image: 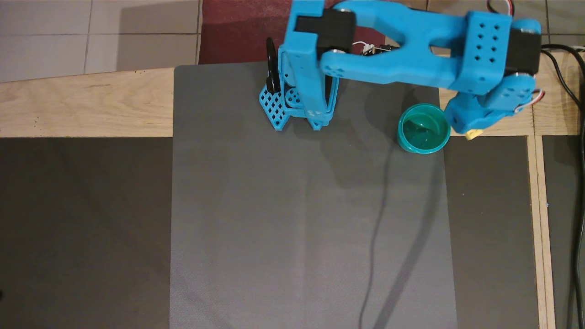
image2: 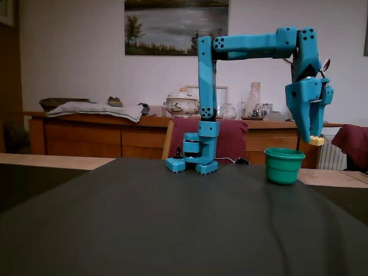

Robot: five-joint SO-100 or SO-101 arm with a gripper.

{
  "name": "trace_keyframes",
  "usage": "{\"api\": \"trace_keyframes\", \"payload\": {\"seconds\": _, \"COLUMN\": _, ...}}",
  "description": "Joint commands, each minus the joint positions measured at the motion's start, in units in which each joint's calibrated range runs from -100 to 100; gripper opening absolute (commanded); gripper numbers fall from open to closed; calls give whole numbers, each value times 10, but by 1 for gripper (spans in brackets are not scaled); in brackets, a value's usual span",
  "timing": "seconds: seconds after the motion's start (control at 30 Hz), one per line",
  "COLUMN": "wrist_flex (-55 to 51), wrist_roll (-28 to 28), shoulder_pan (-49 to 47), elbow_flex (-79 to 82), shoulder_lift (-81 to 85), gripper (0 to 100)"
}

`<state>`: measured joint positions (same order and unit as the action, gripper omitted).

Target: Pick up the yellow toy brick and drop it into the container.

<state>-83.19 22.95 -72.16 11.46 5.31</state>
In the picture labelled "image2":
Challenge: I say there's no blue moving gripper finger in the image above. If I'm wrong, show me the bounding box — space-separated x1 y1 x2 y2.
310 85 335 138

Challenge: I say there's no blue gripper body black servo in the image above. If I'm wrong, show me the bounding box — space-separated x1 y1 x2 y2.
285 76 327 112

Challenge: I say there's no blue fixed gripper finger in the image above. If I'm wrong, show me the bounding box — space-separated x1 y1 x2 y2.
287 105 313 143

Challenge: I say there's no white radiator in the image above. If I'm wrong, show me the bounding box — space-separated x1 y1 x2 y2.
318 134 347 171

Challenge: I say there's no chair with maroon cover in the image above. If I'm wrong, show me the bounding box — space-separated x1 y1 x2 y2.
330 124 368 175
161 117 249 164

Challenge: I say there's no tall pink glass vase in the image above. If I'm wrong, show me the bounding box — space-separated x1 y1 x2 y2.
240 82 265 121

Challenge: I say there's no green plastic cup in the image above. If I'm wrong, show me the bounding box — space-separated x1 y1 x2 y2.
263 147 306 185

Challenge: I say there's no round clear glass bowl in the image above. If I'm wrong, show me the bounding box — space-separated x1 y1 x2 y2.
218 103 237 120

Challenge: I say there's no small black table mat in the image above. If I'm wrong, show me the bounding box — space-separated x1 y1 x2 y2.
309 185 368 228
0 163 90 214

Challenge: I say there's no painted porcelain tureen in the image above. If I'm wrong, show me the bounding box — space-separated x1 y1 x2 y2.
163 87 201 118

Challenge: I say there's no lake landscape painting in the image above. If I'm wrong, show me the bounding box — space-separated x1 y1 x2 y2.
124 0 230 57

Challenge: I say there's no small green yellow jar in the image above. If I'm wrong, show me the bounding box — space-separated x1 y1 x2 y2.
107 96 124 108

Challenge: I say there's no large black table mat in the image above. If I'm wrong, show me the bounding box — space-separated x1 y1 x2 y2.
0 157 368 276

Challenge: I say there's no folded white grey cloth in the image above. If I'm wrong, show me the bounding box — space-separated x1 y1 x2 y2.
45 101 150 124

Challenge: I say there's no wooden sideboard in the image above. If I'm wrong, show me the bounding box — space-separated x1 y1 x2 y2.
24 110 344 170

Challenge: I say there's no dark shallow bowl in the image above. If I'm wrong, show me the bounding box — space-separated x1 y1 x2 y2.
39 97 90 112

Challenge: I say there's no dark wall frame edge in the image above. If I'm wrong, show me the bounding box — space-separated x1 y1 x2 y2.
363 0 368 57

